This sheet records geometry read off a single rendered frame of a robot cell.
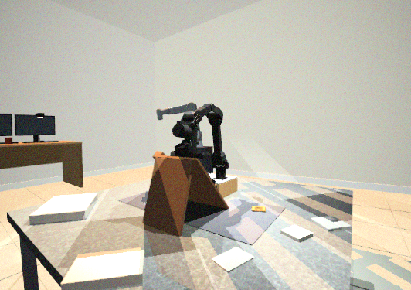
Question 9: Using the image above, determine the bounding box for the orange tile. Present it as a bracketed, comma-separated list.
[252, 206, 266, 213]

